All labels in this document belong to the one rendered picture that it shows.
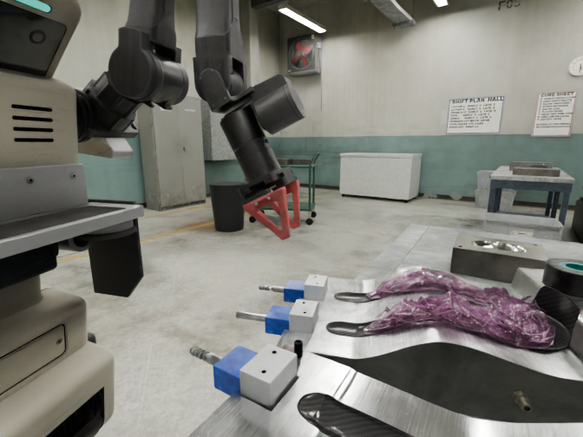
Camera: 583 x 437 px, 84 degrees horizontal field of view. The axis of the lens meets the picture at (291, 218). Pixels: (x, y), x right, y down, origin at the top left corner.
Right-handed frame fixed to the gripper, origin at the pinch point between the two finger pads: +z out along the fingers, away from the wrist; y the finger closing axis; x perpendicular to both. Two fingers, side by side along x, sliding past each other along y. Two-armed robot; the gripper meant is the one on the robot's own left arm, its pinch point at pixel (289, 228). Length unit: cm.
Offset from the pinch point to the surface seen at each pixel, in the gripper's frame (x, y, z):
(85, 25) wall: 287, 385, -341
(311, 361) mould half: -1.9, -17.9, 12.6
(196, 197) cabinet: 318, 495, -60
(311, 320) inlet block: 0.6, -6.8, 13.0
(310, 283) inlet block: 2.6, 4.4, 11.4
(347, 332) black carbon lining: -2.7, -4.4, 17.6
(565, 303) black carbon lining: -32.5, 2.3, 26.1
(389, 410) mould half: -9.1, -22.3, 16.7
